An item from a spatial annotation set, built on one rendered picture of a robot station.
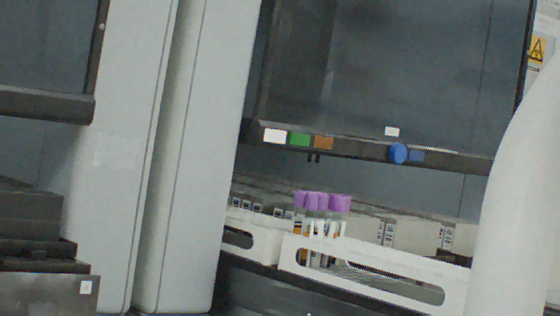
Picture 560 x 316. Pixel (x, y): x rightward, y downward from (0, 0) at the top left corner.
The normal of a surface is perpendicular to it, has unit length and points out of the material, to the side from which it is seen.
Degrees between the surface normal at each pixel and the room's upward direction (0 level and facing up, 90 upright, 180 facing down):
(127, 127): 90
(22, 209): 90
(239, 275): 90
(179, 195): 90
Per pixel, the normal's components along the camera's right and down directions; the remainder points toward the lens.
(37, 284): 0.69, 0.15
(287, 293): -0.70, -0.08
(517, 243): -0.08, -0.30
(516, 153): -0.55, -0.37
